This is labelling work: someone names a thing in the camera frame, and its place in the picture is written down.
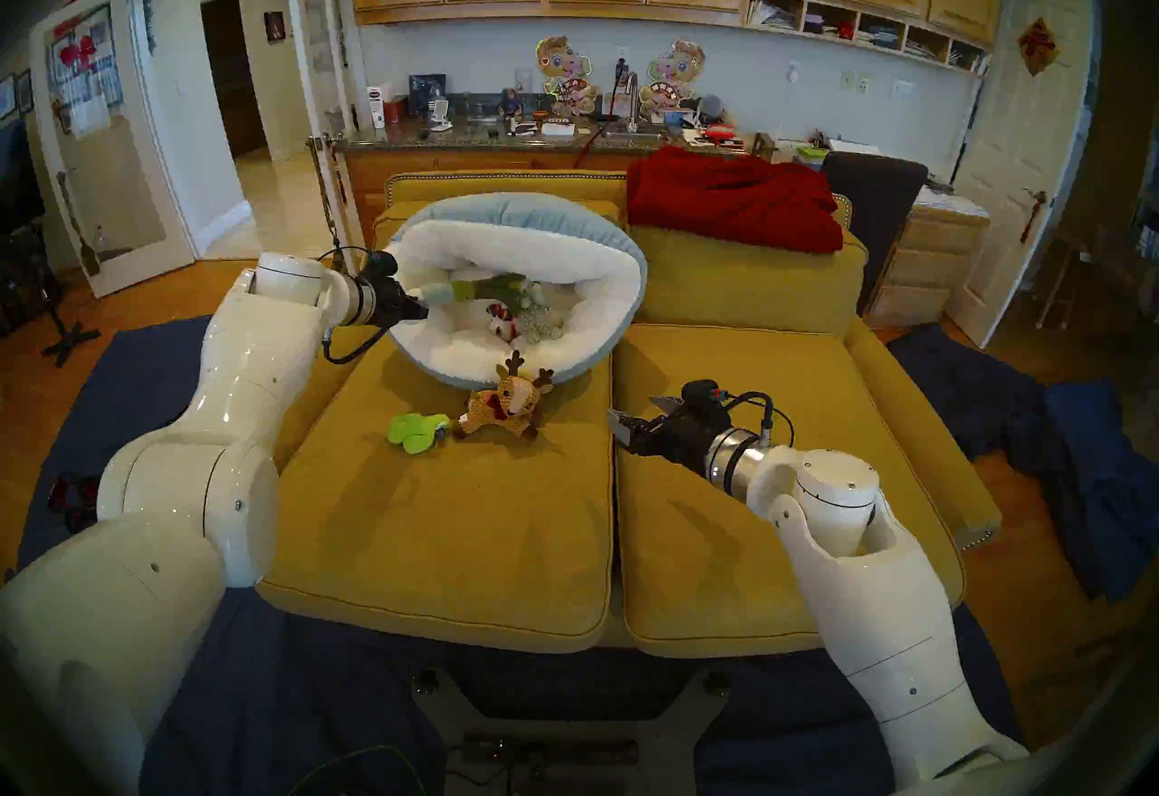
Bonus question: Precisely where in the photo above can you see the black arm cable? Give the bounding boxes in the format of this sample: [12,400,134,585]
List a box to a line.
[317,246,390,367]
[724,391,796,451]

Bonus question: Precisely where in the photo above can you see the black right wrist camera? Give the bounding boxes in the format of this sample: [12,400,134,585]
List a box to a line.
[679,379,730,419]

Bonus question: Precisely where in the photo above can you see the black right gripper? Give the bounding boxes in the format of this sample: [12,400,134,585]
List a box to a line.
[608,394,726,470]

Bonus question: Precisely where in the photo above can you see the granite counter wooden base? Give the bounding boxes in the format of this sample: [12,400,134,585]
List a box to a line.
[335,118,771,225]

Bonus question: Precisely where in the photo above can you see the cartoon child wall decoration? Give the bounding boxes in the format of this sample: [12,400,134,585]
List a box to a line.
[638,40,707,119]
[534,35,599,118]

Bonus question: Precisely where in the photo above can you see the mustard yellow sofa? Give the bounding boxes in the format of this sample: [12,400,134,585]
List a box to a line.
[258,169,1003,659]

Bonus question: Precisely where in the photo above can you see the white green leek plush toy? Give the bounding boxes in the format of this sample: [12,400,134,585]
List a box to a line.
[418,273,531,311]

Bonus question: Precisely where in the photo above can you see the white blue plush dog bed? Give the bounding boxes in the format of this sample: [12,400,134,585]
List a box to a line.
[374,192,648,390]

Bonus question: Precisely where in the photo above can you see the white glass french door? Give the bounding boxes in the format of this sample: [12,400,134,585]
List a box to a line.
[281,0,368,279]
[29,0,196,299]

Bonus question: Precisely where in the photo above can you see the navy blue floor cloth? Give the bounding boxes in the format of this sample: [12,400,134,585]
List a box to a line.
[18,299,1024,796]

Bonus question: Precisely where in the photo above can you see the red blanket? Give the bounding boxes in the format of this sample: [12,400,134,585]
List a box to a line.
[625,145,845,254]

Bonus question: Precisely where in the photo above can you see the hanging broom ornament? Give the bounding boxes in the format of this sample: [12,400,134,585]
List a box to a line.
[56,169,102,277]

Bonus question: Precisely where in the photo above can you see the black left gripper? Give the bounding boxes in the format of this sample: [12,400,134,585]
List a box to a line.
[372,277,429,331]

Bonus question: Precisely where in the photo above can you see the yellow sofa seat cushion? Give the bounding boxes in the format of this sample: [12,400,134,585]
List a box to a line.
[258,337,617,655]
[611,323,965,659]

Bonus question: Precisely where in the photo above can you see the crumpled dark blue blanket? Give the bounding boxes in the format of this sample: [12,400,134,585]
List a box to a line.
[886,323,1159,605]

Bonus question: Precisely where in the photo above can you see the grey rope bunny toy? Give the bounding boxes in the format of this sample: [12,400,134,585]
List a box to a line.
[516,281,564,344]

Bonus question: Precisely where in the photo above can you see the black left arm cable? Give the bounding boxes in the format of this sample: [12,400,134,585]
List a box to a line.
[317,246,390,367]

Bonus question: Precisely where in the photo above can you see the black office chair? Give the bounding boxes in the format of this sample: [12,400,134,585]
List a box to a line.
[819,151,929,315]

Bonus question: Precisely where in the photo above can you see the orange reindeer plush toy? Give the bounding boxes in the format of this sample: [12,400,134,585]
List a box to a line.
[453,350,555,439]

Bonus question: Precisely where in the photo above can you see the green cactus plush toy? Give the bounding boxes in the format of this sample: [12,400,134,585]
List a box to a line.
[388,414,451,456]

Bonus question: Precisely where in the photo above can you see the red diamond door decoration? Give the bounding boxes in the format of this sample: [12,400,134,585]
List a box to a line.
[1018,15,1060,77]

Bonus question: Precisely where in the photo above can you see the small red metal frame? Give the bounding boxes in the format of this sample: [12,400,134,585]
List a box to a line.
[47,473,101,532]

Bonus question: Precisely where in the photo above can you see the grey robot base frame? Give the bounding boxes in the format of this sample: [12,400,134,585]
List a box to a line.
[412,667,730,796]

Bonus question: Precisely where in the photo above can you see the green floor cable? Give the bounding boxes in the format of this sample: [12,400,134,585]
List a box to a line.
[290,744,426,796]

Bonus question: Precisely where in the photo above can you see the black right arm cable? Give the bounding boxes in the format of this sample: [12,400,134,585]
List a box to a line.
[724,391,796,451]

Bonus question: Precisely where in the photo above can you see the black floor stand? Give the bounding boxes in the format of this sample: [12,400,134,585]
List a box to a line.
[27,260,102,369]

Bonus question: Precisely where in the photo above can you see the white panel door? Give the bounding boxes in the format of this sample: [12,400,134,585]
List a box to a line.
[944,0,1094,349]

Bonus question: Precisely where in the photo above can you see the white paper stack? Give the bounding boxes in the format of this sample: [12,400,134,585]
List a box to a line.
[915,186,991,218]

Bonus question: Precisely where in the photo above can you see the wooden drawer unit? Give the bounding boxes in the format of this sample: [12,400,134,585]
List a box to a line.
[865,204,991,329]

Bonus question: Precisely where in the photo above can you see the hanging chain tassel ornament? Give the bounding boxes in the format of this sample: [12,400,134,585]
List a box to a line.
[308,135,356,279]

